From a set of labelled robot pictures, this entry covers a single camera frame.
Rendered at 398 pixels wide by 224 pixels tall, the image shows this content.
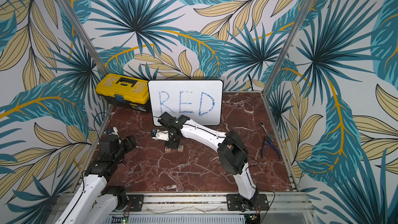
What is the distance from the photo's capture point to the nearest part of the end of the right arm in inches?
24.2

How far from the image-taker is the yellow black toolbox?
0.97 m

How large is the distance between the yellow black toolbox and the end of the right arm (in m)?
0.33
